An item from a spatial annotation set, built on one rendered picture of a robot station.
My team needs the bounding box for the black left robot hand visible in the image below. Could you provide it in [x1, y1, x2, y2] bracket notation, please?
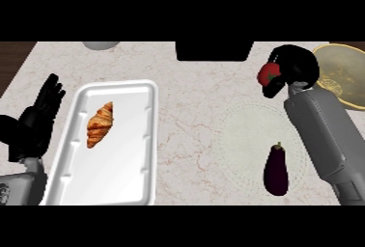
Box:
[0, 72, 67, 163]

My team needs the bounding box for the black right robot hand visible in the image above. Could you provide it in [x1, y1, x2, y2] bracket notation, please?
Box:
[262, 44, 321, 99]

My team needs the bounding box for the red tomato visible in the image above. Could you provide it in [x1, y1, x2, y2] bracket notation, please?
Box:
[257, 62, 282, 87]

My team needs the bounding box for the yellow bowl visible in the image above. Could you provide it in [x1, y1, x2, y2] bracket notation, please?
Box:
[310, 42, 365, 111]

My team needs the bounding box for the pale round placemat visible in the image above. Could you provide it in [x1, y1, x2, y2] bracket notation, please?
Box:
[213, 101, 310, 194]

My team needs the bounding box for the brown croissant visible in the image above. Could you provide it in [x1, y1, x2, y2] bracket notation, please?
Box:
[86, 100, 115, 150]

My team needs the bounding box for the white rectangular tray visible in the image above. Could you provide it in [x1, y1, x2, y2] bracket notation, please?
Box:
[39, 79, 160, 206]

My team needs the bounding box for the black appliance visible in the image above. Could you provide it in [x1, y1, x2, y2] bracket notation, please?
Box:
[174, 41, 256, 63]

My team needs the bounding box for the grey round object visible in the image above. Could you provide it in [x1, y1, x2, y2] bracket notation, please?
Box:
[81, 41, 120, 51]

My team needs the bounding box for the dark purple eggplant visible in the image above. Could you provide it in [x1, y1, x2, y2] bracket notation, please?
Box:
[263, 141, 290, 197]

